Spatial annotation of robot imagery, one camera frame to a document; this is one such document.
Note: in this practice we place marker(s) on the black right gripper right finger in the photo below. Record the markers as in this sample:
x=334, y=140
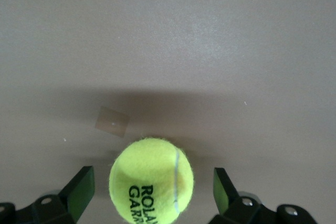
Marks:
x=225, y=197

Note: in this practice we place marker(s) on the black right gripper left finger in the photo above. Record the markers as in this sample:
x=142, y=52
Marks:
x=78, y=195

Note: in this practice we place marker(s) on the yellow tennis ball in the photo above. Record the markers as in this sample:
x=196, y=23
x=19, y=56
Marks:
x=149, y=171

